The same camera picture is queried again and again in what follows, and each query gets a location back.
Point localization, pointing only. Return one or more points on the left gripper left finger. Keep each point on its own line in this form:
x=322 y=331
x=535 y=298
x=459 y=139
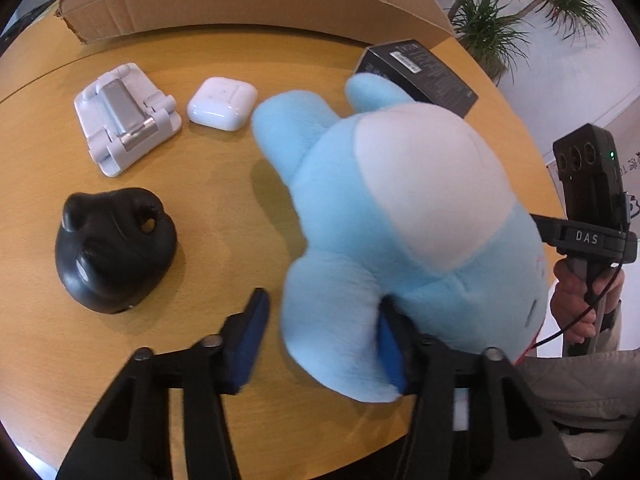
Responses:
x=126 y=436

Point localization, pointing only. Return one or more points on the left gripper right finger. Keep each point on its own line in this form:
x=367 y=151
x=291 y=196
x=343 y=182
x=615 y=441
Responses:
x=473 y=417

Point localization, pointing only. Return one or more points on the black rounded plastic object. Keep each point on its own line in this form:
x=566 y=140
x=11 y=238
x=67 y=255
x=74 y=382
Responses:
x=113 y=248

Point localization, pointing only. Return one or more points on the blue white plush toy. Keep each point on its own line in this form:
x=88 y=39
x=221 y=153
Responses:
x=402 y=200

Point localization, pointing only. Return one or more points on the black product box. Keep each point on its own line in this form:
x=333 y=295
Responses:
x=420 y=73

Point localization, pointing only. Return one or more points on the white folding phone stand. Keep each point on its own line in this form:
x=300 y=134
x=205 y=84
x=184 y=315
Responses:
x=123 y=117

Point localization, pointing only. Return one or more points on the white earbuds case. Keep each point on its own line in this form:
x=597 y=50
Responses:
x=222 y=103

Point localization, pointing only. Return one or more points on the person's right hand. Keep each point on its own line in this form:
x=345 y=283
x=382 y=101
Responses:
x=568 y=302

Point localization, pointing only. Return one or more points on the beige jacket sleeve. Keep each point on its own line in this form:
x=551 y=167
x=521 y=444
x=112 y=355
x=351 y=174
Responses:
x=594 y=403

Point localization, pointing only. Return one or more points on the green potted plant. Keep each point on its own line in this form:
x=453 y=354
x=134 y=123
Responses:
x=496 y=32

